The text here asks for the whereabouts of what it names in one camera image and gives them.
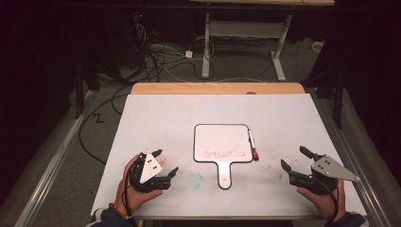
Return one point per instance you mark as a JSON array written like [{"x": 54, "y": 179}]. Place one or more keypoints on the white metal desk frame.
[{"x": 242, "y": 29}]

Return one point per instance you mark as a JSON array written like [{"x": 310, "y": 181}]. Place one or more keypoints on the metal floor rail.
[
  {"x": 356, "y": 157},
  {"x": 53, "y": 164}
]

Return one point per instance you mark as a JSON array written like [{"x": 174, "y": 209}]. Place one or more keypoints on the white power strip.
[{"x": 317, "y": 46}]

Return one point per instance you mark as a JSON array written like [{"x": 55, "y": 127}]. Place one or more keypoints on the white power adapter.
[{"x": 188, "y": 54}]

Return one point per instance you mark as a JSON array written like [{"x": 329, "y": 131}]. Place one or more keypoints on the black metal stand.
[{"x": 79, "y": 91}]

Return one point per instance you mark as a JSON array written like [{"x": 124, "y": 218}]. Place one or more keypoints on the person's right hand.
[{"x": 324, "y": 201}]

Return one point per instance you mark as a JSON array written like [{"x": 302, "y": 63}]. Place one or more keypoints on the wooden table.
[{"x": 205, "y": 88}]

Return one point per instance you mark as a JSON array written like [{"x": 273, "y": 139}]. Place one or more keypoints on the person's left hand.
[{"x": 134, "y": 198}]

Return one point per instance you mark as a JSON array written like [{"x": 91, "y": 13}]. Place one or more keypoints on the white table cover sheet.
[{"x": 164, "y": 119}]

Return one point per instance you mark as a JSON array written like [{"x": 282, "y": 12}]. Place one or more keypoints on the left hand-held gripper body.
[{"x": 150, "y": 183}]

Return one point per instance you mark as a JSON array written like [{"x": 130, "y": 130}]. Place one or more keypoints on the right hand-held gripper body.
[{"x": 327, "y": 170}]

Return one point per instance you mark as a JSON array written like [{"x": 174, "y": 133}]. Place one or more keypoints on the red whiteboard marker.
[{"x": 252, "y": 143}]

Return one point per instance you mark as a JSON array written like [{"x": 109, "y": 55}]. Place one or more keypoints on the white paddle whiteboard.
[{"x": 222, "y": 142}]

